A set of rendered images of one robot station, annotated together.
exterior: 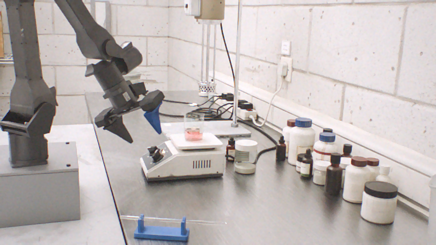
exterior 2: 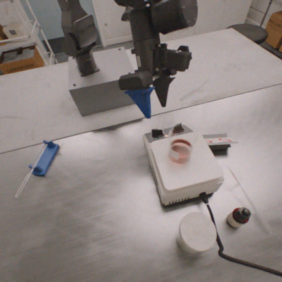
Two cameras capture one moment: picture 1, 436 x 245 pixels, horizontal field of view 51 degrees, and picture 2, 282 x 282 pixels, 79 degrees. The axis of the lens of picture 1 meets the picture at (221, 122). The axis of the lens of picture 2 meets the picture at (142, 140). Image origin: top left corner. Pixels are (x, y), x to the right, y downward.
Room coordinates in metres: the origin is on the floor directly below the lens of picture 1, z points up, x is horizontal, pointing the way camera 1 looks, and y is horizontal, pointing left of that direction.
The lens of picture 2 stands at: (1.11, -0.12, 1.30)
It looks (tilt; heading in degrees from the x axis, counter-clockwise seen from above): 53 degrees down; 100
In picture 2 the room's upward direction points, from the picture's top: 7 degrees counter-clockwise
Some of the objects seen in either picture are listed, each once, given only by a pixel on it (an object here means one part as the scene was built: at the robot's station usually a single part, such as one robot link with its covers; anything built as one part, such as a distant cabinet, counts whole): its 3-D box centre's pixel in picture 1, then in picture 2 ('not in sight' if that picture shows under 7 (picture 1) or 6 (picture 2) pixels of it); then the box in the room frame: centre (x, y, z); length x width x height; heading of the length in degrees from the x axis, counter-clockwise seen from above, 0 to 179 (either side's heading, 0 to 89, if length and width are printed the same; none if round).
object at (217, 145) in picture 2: not in sight; (214, 138); (1.25, 0.17, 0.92); 0.09 x 0.06 x 0.04; 5
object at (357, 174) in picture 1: (356, 179); not in sight; (1.00, -0.32, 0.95); 0.06 x 0.06 x 0.10
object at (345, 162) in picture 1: (345, 173); not in sight; (1.09, -0.32, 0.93); 0.06 x 0.06 x 0.07
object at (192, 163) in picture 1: (185, 157); (178, 159); (1.15, 0.09, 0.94); 0.22 x 0.13 x 0.08; 107
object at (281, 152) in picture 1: (281, 147); not in sight; (1.28, -0.18, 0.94); 0.03 x 0.03 x 0.07
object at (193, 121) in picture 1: (192, 126); (181, 143); (1.15, 0.07, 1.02); 0.06 x 0.05 x 0.08; 85
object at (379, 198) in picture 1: (379, 201); not in sight; (0.90, -0.34, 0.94); 0.07 x 0.07 x 0.07
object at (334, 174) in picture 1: (334, 173); not in sight; (1.04, -0.27, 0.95); 0.04 x 0.04 x 0.10
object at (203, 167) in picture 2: (195, 140); (184, 158); (1.16, 0.07, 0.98); 0.12 x 0.12 x 0.01; 17
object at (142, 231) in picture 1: (162, 226); (44, 155); (0.79, 0.10, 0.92); 0.10 x 0.03 x 0.04; 87
